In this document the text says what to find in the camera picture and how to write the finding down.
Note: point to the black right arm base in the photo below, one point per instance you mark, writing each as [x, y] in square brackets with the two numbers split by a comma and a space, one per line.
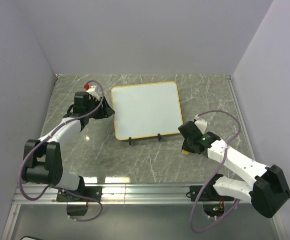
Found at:
[213, 204]

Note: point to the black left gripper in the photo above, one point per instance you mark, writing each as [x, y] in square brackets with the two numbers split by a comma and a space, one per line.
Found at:
[105, 112]

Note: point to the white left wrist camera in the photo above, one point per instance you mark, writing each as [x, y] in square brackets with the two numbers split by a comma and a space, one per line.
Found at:
[93, 90]

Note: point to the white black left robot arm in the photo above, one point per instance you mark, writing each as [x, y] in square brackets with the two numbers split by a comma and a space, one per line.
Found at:
[42, 161]

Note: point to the aluminium mounting rail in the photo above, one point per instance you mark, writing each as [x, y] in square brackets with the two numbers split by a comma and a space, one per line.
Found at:
[122, 194]

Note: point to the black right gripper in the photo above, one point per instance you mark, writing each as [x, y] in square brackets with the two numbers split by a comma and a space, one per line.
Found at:
[185, 147]

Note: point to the aluminium side rail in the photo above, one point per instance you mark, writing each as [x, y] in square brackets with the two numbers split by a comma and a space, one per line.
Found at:
[245, 133]

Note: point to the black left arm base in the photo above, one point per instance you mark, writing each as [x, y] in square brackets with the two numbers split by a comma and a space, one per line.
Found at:
[77, 203]

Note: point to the yellow black whiteboard eraser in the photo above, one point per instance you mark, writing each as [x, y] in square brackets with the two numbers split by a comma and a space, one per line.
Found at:
[185, 152]

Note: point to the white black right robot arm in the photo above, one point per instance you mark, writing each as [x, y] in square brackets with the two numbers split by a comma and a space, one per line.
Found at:
[231, 176]

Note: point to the yellow framed whiteboard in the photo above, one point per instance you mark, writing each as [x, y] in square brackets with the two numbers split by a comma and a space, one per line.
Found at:
[146, 110]

